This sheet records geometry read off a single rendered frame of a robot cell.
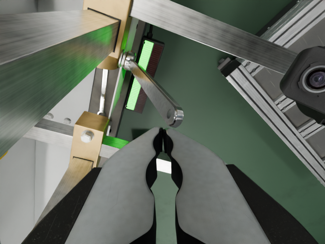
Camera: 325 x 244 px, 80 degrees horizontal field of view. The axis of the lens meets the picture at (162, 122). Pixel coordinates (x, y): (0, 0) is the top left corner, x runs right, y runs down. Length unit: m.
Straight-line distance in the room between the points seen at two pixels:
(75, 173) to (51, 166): 0.42
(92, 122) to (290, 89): 0.30
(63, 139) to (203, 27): 0.29
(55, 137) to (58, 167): 0.39
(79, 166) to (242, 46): 0.32
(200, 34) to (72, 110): 0.45
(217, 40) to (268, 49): 0.07
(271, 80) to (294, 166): 0.93
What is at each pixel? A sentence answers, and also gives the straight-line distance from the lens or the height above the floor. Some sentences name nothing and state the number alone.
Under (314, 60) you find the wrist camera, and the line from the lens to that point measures 0.20.
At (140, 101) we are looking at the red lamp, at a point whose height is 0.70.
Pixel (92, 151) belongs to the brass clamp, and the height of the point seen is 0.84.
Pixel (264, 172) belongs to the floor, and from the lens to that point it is 1.79.
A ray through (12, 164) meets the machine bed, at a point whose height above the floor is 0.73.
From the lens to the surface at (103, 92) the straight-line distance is 0.47.
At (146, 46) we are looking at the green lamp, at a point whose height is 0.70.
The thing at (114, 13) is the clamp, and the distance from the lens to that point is 0.26.
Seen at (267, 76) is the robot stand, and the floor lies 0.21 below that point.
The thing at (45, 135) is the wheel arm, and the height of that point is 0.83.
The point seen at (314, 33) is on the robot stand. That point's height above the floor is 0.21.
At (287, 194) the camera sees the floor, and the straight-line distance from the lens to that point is 2.09.
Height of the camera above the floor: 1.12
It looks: 59 degrees down
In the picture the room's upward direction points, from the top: 179 degrees clockwise
